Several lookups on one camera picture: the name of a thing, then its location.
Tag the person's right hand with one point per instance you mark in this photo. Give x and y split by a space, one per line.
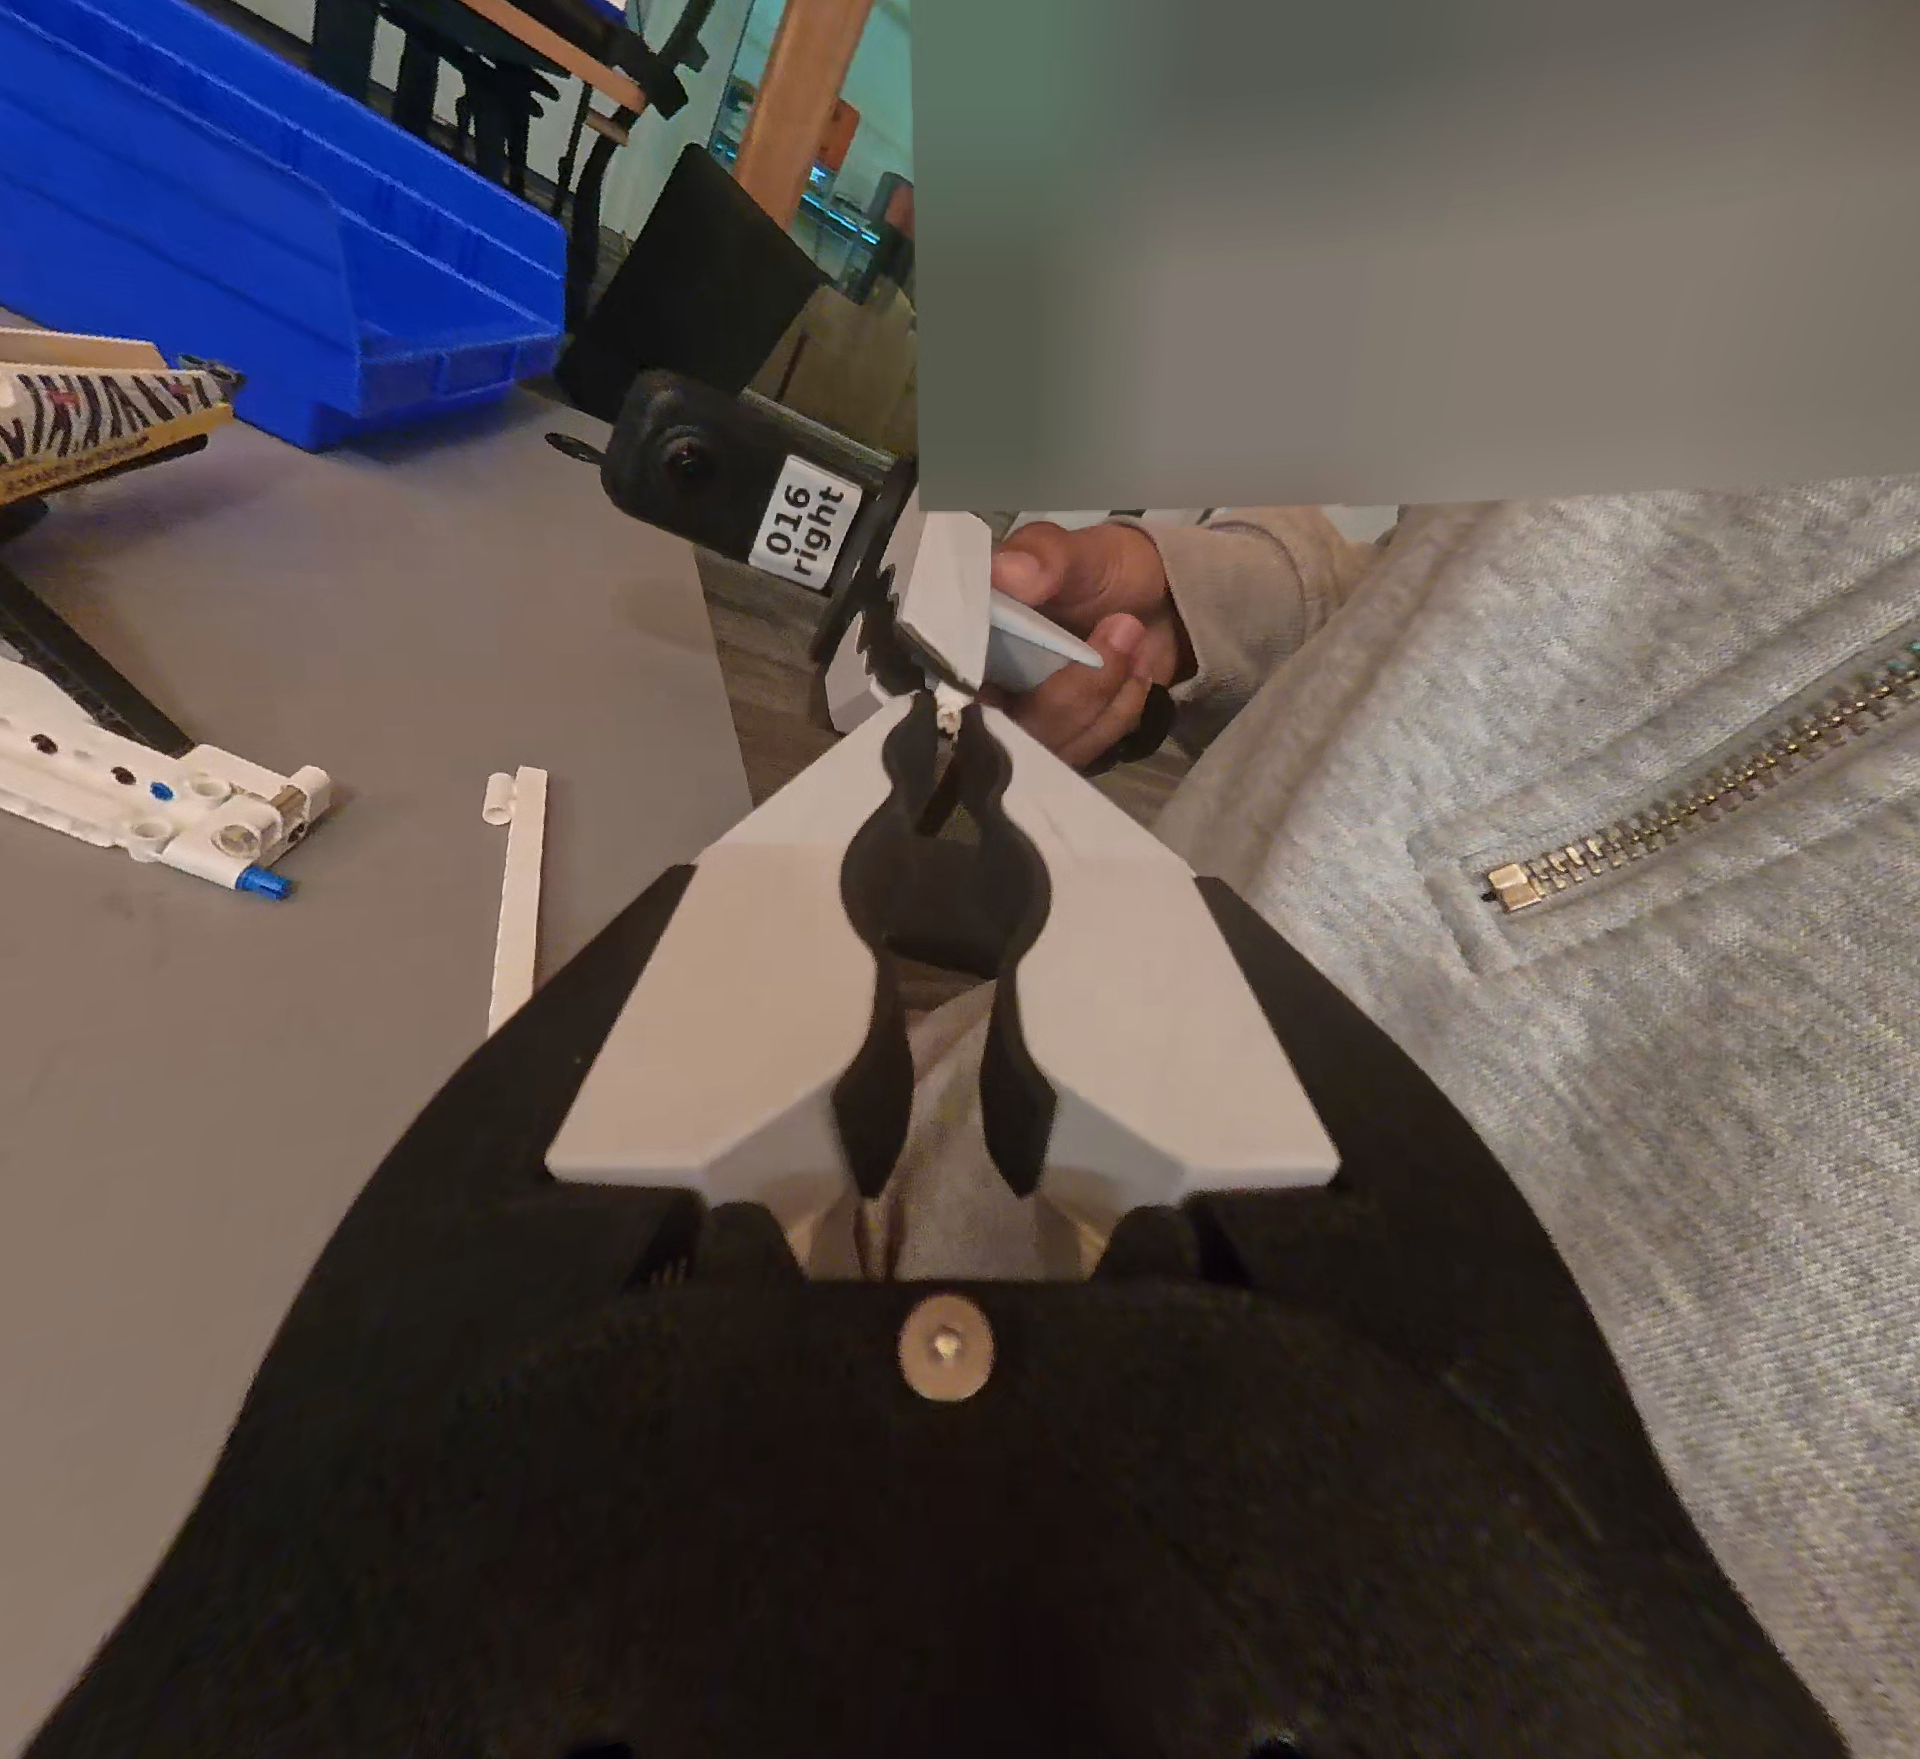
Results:
1125 590

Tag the person's right forearm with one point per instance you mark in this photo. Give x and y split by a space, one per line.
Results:
1261 574

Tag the blue storage bin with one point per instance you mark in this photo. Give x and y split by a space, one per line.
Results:
225 229

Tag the cardboard box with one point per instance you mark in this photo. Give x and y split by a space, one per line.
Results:
856 364

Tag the white zebra lego helicopter model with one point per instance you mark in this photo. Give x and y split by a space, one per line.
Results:
89 755

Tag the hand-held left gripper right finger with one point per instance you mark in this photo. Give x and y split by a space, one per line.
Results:
1169 1040

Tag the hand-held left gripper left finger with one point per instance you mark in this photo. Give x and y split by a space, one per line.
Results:
704 1040

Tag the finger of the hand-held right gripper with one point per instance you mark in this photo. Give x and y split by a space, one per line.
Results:
851 702
952 590

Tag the black flat panel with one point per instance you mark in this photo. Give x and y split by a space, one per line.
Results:
704 290

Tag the small white lego pin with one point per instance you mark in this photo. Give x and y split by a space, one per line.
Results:
944 709

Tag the long white lego beam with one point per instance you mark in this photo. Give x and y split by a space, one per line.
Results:
515 905

